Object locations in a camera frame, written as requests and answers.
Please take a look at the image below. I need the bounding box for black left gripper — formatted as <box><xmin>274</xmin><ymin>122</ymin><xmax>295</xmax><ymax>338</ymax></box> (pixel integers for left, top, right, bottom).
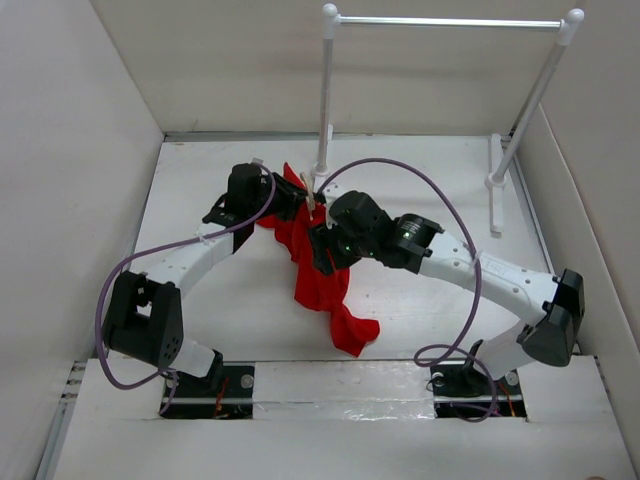
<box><xmin>248</xmin><ymin>175</ymin><xmax>319</xmax><ymax>224</ymax></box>

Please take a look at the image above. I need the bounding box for beige wooden hanger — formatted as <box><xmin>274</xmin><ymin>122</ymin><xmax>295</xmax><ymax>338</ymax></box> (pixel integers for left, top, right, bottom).
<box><xmin>300</xmin><ymin>171</ymin><xmax>316</xmax><ymax>217</ymax></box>

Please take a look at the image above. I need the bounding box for red t shirt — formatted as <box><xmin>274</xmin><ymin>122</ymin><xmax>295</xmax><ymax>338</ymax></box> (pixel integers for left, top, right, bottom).
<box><xmin>255</xmin><ymin>160</ymin><xmax>382</xmax><ymax>358</ymax></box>

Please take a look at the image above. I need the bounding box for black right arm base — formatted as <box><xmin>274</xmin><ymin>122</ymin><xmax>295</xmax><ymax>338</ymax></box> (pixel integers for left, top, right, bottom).
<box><xmin>426</xmin><ymin>359</ymin><xmax>527</xmax><ymax>421</ymax></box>

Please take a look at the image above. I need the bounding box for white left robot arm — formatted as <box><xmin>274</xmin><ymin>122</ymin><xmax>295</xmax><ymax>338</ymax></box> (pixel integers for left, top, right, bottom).
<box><xmin>94</xmin><ymin>162</ymin><xmax>313</xmax><ymax>397</ymax></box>

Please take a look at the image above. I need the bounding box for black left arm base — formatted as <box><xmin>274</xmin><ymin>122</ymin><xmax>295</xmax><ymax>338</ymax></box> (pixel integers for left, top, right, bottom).
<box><xmin>159</xmin><ymin>362</ymin><xmax>255</xmax><ymax>420</ymax></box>

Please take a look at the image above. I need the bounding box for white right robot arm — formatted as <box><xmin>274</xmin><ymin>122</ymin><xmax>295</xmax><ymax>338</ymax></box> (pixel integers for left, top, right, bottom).
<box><xmin>308</xmin><ymin>191</ymin><xmax>585</xmax><ymax>393</ymax></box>

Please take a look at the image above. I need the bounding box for white clothes rack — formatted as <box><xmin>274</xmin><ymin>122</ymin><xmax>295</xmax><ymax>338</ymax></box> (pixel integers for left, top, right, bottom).
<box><xmin>306</xmin><ymin>1</ymin><xmax>585</xmax><ymax>236</ymax></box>

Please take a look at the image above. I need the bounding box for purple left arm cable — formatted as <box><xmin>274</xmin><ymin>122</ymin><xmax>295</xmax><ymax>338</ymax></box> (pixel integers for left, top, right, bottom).
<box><xmin>93</xmin><ymin>164</ymin><xmax>279</xmax><ymax>416</ymax></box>

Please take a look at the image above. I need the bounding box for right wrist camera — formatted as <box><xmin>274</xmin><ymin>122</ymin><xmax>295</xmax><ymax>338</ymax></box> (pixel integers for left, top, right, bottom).
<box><xmin>323</xmin><ymin>181</ymin><xmax>349</xmax><ymax>229</ymax></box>

